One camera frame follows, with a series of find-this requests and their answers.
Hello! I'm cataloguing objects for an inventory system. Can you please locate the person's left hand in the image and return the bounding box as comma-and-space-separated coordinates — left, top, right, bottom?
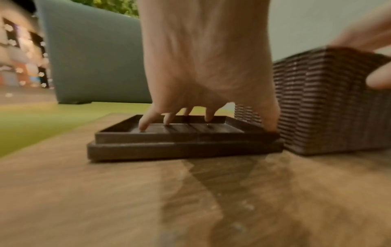
137, 0, 281, 132

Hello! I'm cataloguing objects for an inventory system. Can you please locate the green rug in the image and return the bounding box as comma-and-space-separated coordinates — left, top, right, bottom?
0, 101, 236, 158

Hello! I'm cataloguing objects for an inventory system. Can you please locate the brown plastic basket lid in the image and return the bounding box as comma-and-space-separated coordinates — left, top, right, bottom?
87, 114, 285, 162

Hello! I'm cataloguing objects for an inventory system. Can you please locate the green leafy plant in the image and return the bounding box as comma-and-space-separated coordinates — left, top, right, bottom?
79, 0, 140, 18

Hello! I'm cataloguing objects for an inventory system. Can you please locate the teal upholstered armchair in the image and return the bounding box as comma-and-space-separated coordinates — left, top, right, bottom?
33, 0, 153, 105

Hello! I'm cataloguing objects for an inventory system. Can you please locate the shelf unit with items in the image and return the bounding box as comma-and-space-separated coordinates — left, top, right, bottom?
0, 0, 55, 90

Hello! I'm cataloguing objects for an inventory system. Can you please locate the person's right hand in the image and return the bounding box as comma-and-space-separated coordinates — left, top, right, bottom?
331, 4, 391, 90

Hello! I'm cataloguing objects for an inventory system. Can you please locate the brown woven basket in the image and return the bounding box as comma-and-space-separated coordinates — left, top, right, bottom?
235, 46, 391, 156

